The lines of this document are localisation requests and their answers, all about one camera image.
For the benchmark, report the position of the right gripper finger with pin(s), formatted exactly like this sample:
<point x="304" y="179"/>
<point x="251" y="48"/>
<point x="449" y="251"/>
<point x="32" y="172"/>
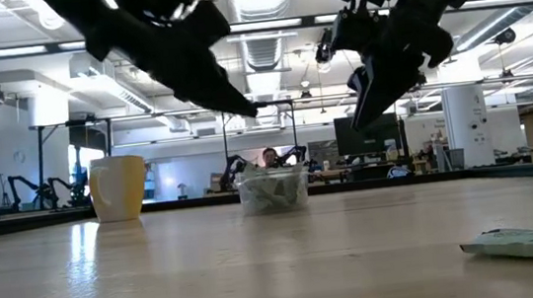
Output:
<point x="383" y="82"/>
<point x="359" y="79"/>

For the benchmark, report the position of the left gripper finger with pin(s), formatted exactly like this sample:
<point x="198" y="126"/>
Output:
<point x="206" y="93"/>
<point x="216" y="75"/>

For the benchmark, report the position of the pile of sweetener packets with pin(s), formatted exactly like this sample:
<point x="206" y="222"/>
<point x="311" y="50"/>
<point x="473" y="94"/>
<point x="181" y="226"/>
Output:
<point x="273" y="190"/>

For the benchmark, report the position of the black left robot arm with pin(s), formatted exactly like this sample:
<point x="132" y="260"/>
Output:
<point x="133" y="14"/>

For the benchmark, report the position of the black computer monitor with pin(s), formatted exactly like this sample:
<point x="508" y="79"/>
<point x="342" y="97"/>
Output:
<point x="375" y="142"/>

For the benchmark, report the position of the white round column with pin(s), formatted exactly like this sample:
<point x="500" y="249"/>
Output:
<point x="467" y="118"/>

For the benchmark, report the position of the person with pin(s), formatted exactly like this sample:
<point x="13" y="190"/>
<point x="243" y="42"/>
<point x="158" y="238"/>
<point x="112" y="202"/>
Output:
<point x="270" y="157"/>

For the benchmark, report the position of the grey waste bin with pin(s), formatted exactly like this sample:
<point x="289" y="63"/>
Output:
<point x="457" y="159"/>

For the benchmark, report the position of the black rig stand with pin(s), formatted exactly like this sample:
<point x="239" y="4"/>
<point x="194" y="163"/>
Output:
<point x="89" y="138"/>

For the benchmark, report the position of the yellow ceramic mug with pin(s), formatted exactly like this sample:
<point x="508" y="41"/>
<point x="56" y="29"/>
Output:
<point x="119" y="189"/>

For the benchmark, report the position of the clear plastic bin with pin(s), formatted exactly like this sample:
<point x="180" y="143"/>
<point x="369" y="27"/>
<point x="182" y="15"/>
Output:
<point x="275" y="205"/>

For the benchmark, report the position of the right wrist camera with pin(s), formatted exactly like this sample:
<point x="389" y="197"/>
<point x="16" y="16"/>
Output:
<point x="344" y="34"/>

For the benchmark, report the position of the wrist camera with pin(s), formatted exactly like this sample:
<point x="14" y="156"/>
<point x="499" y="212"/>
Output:
<point x="344" y="34"/>
<point x="203" y="21"/>

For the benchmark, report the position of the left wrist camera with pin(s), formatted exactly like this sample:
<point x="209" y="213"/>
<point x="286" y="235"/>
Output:
<point x="203" y="21"/>

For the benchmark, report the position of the silver ventilation duct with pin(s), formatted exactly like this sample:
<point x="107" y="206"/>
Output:
<point x="263" y="50"/>

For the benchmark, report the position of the black rig frame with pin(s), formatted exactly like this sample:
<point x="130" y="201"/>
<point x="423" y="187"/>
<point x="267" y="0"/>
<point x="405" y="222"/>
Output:
<point x="294" y="131"/>

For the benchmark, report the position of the black aluminium table frame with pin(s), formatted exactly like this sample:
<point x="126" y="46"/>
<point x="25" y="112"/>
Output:
<point x="448" y="177"/>

